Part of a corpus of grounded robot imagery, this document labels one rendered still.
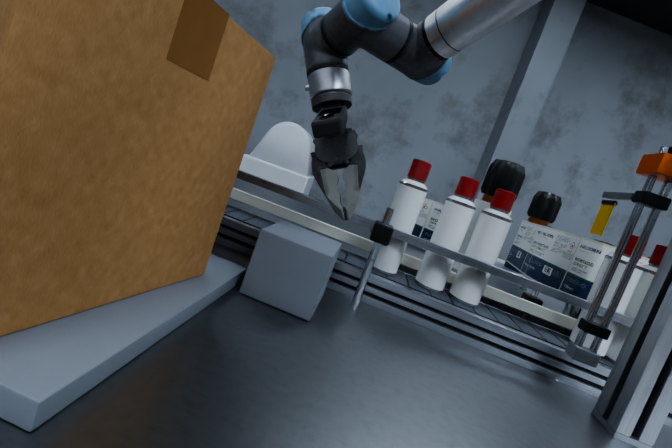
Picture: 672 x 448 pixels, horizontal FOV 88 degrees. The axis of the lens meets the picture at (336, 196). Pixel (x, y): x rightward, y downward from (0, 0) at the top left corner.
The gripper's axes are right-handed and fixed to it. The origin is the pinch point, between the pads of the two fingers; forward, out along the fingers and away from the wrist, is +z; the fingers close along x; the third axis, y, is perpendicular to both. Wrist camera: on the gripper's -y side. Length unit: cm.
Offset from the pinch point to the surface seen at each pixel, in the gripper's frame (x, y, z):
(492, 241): -23.5, 3.1, 7.9
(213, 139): 10.2, -24.8, -8.0
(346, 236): 1.0, 9.1, 4.2
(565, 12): -222, 296, -179
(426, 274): -12.2, 4.7, 12.3
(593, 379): -34.4, 1.7, 30.3
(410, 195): -11.2, 1.7, -1.4
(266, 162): 79, 232, -60
